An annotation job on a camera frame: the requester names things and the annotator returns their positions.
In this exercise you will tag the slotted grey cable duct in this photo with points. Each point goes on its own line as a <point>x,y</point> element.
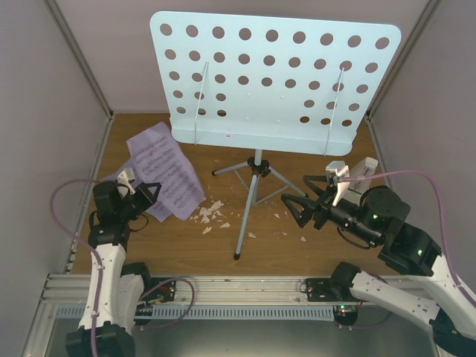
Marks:
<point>269,313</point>

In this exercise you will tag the white sheet music pages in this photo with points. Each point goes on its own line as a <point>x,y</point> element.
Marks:
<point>158,158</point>

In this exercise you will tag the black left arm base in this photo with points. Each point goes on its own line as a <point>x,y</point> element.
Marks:
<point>163,294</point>

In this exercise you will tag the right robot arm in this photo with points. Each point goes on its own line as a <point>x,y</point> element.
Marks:
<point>379,220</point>

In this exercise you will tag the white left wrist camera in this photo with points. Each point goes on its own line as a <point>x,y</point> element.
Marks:
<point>124,180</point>

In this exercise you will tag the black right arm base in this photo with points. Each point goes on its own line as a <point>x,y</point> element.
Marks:
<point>318,289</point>

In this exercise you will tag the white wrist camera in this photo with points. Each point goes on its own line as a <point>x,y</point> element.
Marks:
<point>124,180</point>
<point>336,172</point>

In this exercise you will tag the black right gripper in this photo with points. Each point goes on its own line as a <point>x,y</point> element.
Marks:
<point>321,203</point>

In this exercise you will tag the white debris pile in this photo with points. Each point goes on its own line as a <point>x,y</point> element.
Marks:
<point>244,203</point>

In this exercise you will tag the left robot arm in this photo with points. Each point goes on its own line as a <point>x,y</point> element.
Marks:
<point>105,328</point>

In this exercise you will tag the light blue music stand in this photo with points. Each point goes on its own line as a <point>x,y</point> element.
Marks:
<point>269,83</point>

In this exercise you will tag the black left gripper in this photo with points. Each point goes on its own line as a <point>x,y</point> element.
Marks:
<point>143,187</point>

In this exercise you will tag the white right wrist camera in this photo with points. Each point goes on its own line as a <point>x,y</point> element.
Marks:
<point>336,172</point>

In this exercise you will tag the aluminium front rail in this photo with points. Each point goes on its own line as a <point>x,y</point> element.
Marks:
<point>209,290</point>

